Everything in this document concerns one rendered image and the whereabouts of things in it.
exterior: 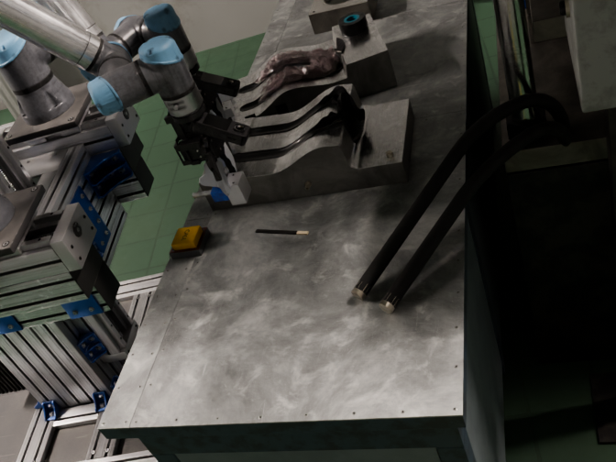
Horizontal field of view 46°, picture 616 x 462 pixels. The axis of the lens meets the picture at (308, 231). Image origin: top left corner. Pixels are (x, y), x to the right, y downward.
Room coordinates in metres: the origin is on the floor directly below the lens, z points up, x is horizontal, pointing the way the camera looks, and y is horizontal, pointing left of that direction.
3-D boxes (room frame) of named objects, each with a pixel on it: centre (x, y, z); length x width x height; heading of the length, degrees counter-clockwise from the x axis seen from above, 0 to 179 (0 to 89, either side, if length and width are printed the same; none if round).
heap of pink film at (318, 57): (1.89, -0.15, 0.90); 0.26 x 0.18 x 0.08; 83
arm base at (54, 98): (1.95, 0.53, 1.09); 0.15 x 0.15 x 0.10
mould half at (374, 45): (1.89, -0.15, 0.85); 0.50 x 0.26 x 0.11; 83
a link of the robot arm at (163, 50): (1.38, 0.13, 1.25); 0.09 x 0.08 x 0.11; 94
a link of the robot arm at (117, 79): (1.39, 0.23, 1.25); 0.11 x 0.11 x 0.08; 4
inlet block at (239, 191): (1.39, 0.15, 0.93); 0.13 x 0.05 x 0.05; 65
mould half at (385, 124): (1.53, -0.08, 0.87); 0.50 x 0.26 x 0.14; 65
